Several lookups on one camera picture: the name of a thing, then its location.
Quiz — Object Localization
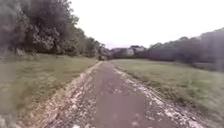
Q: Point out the dense wood of trees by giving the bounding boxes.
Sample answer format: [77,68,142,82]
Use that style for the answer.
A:
[0,0,111,61]

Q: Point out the cracked grey asphalt path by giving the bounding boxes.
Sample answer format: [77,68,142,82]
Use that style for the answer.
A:
[20,60,214,128]

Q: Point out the grass field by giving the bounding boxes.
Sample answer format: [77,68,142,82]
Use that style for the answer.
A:
[0,53,100,128]
[109,58,224,128]

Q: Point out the row of dark trees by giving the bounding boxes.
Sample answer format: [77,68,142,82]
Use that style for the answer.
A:
[146,28,224,72]

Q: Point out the pale building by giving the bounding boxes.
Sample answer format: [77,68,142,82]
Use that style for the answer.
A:
[111,45,148,60]

